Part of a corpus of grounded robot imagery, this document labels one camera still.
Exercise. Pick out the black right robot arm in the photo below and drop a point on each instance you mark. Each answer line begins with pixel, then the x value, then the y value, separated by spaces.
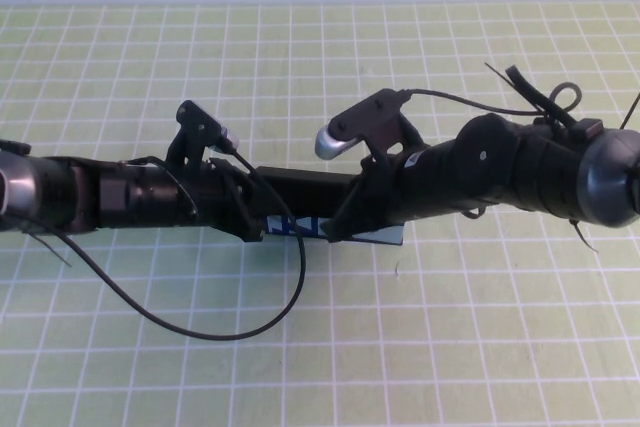
pixel 525 167

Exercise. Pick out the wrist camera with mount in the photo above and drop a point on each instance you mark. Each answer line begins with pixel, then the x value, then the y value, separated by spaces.
pixel 200 132
pixel 360 122

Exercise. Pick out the green white-grid tablecloth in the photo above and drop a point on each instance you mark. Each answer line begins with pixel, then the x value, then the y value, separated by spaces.
pixel 450 327

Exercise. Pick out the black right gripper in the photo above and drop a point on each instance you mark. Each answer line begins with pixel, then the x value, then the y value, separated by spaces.
pixel 390 187

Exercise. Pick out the black glasses case printed sides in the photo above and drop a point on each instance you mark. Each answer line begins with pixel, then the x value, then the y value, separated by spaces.
pixel 305 192

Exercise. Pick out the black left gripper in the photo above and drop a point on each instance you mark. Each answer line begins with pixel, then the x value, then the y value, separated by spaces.
pixel 220 197

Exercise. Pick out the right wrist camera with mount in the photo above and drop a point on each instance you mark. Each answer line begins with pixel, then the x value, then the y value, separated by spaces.
pixel 360 122

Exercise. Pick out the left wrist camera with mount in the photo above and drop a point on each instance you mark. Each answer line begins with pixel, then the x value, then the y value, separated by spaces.
pixel 200 132

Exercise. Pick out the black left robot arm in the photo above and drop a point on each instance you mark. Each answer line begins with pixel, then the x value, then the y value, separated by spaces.
pixel 75 192

